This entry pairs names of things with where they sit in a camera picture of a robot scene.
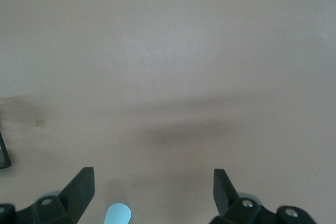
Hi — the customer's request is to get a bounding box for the brown table cover sheet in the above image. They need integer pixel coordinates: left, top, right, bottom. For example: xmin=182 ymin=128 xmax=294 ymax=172
xmin=0 ymin=0 xmax=336 ymax=224

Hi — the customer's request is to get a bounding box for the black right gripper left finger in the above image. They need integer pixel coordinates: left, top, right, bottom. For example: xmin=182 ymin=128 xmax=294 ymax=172
xmin=0 ymin=167 xmax=96 ymax=224

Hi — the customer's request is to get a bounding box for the light blue plastic cup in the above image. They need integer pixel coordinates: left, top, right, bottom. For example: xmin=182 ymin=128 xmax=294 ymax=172
xmin=103 ymin=202 xmax=132 ymax=224

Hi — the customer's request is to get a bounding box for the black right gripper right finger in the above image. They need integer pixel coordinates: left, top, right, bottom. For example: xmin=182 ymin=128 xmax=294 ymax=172
xmin=209 ymin=168 xmax=317 ymax=224

